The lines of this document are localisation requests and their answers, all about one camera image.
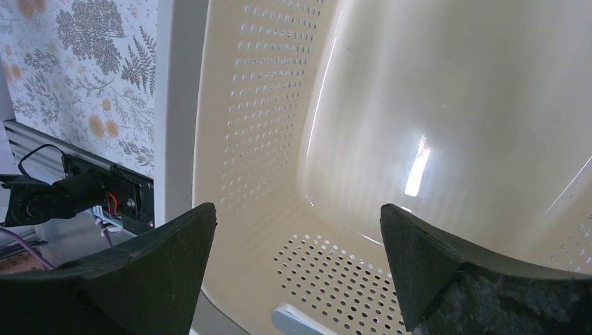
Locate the floral patterned table mat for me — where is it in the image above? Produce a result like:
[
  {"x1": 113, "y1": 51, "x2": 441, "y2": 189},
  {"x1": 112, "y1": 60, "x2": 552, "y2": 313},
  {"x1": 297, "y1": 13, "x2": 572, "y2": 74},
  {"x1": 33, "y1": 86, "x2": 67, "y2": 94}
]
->
[{"x1": 1, "y1": 0, "x2": 158, "y2": 176}]

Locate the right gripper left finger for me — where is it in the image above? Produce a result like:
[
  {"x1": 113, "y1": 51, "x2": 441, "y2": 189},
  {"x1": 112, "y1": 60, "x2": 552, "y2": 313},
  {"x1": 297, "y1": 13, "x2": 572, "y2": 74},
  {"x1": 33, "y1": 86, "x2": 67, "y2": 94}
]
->
[{"x1": 1, "y1": 202, "x2": 216, "y2": 334}]

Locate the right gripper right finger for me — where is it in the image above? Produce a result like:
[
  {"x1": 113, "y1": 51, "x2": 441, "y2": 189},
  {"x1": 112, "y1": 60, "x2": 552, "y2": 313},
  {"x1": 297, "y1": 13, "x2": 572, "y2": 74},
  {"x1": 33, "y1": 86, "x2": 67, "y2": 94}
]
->
[{"x1": 380, "y1": 204, "x2": 591, "y2": 334}]

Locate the cream perforated large basket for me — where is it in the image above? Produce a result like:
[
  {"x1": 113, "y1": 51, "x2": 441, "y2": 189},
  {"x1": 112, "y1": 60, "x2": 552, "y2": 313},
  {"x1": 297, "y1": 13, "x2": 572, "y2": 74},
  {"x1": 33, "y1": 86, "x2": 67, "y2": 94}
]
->
[{"x1": 154, "y1": 1, "x2": 591, "y2": 334}]

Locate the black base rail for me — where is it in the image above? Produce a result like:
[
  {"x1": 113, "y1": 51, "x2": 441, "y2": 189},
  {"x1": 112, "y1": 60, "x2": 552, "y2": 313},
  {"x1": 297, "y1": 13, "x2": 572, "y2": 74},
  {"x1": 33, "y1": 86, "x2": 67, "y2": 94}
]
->
[{"x1": 62, "y1": 154, "x2": 156, "y2": 235}]

